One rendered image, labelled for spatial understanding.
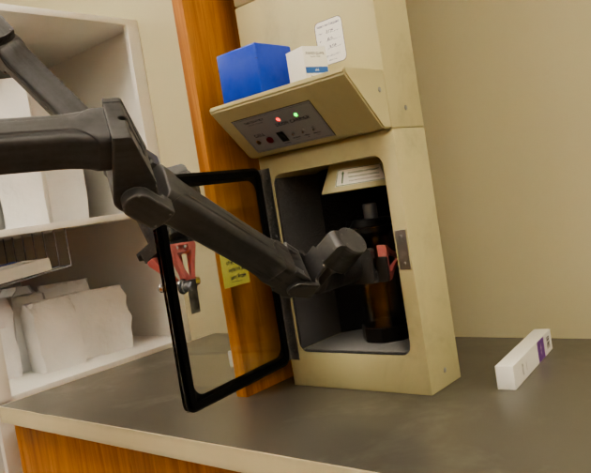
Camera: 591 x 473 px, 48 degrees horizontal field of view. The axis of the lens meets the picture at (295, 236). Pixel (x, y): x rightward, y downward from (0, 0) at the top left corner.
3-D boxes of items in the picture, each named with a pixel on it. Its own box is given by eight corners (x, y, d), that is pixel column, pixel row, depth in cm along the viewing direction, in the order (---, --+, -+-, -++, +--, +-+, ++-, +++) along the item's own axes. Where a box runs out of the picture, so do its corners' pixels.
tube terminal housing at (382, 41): (362, 351, 157) (310, 22, 153) (492, 356, 135) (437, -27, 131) (294, 385, 138) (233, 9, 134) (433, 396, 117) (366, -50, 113)
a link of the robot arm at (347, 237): (268, 258, 118) (283, 297, 113) (300, 213, 112) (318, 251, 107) (321, 263, 125) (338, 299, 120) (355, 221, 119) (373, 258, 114)
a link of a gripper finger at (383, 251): (375, 241, 133) (347, 249, 126) (406, 238, 128) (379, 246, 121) (381, 275, 134) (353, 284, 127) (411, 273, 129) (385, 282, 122)
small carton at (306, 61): (313, 86, 120) (308, 53, 120) (330, 80, 116) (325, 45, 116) (290, 87, 118) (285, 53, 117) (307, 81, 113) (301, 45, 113)
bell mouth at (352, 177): (355, 190, 144) (351, 164, 144) (428, 178, 132) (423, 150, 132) (303, 198, 131) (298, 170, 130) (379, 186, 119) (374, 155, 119)
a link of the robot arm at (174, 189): (97, 155, 89) (111, 213, 82) (128, 129, 87) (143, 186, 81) (276, 264, 121) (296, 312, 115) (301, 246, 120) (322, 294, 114)
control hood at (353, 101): (257, 158, 135) (250, 109, 135) (393, 128, 114) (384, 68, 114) (216, 161, 127) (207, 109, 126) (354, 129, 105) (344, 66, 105)
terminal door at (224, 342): (291, 363, 135) (259, 167, 133) (188, 417, 110) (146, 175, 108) (287, 363, 136) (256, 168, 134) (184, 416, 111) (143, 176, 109)
